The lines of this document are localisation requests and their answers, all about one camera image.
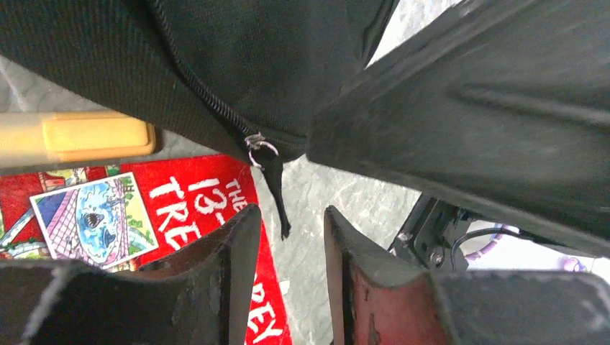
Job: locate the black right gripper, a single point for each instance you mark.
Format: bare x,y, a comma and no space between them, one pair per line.
500,107

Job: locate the red treehouse book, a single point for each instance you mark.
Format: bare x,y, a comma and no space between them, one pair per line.
122,217

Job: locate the black student backpack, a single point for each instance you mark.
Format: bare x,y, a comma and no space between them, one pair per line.
244,78

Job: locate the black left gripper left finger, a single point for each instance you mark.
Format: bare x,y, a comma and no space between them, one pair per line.
200,294

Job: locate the orange marker pen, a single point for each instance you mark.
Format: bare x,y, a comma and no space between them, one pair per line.
30,139

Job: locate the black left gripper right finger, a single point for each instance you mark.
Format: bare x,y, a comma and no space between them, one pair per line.
377,298

